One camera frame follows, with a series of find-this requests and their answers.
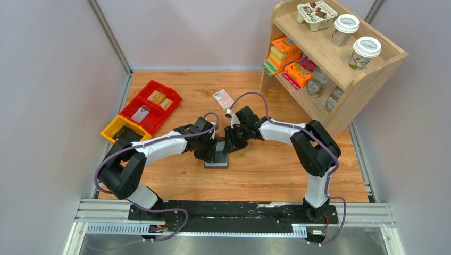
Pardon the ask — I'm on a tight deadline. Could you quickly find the chocolate pudding pack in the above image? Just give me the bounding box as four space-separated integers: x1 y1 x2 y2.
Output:
297 1 338 32

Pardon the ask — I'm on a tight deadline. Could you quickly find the dark credit card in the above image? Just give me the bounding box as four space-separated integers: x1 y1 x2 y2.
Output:
118 130 143 142

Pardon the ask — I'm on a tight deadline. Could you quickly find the yellow plastic bin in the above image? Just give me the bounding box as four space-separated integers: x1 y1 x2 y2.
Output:
100 115 152 144

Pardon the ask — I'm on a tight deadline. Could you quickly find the orange snack box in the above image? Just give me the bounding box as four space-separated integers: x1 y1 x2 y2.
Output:
282 57 317 90

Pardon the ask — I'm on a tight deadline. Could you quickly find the glass jar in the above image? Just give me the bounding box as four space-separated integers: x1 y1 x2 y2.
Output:
325 86 344 112
307 67 330 97

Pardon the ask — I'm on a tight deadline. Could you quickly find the right glass jar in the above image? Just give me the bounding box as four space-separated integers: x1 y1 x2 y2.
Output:
325 86 344 112

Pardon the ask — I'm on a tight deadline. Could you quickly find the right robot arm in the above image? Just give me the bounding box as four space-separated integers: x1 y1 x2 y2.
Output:
224 106 341 223

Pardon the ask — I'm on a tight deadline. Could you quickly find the playing card box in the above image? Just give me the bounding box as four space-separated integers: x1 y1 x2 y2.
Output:
213 89 235 111

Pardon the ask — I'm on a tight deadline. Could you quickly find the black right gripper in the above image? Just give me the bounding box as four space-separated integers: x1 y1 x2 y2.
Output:
223 125 250 155

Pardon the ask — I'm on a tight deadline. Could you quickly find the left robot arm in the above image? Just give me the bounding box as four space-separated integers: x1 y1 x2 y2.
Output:
95 117 217 220

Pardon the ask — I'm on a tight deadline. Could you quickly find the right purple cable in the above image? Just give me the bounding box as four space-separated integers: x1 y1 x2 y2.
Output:
229 91 348 247

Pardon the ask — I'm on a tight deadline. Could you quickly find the red plastic bin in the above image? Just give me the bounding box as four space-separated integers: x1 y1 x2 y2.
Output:
137 80 182 116
120 97 167 135

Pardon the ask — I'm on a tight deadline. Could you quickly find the near paper coffee cup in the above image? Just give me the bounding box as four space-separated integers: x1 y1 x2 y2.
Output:
348 36 382 70

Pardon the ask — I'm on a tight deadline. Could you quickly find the far red plastic bin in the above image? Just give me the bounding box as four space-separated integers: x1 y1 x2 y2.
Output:
137 80 182 116

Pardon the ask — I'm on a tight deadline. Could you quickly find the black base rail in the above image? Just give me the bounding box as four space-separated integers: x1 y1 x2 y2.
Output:
128 200 338 234

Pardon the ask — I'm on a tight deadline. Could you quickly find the near red plastic bin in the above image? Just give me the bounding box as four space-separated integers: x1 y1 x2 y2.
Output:
120 97 167 135

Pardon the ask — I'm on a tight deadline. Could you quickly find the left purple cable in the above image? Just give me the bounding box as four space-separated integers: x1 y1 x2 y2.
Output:
94 112 221 243

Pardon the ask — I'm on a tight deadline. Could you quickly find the left glass jar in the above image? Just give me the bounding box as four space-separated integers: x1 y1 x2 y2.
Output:
307 67 330 97

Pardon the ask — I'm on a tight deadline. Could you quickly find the stacked sponge pack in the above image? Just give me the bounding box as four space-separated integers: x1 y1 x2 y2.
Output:
262 36 302 77

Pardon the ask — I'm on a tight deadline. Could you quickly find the brown leather card holder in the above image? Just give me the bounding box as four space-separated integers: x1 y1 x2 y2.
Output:
204 137 229 169

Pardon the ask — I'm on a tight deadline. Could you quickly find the paper coffee cup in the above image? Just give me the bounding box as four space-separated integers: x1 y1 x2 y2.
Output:
348 36 382 70
331 14 360 47

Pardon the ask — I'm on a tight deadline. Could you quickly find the far paper coffee cup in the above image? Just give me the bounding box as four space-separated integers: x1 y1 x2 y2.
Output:
331 14 360 47

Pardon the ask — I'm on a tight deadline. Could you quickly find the purple cable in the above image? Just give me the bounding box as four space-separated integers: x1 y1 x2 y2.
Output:
229 91 348 247
94 112 221 243

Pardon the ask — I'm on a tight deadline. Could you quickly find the wooden shelf unit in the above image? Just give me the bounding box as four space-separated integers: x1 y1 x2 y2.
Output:
260 1 409 136

